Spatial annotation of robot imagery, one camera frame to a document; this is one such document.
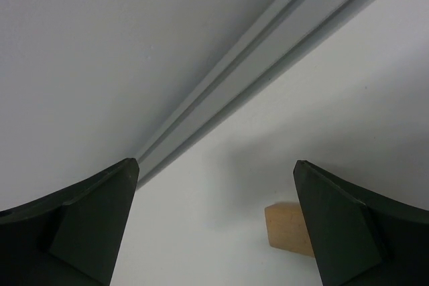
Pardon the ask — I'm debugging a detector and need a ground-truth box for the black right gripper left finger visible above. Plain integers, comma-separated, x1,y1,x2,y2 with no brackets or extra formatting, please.
1,158,139,285

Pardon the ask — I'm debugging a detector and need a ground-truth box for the long wood block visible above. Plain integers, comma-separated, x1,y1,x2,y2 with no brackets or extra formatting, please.
264,202,315,258

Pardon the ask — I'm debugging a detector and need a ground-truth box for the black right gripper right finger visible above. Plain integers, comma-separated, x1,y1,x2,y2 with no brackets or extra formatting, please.
293,160,428,285

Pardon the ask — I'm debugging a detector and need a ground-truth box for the aluminium table frame rail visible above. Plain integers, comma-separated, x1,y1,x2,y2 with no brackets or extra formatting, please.
137,0,372,186

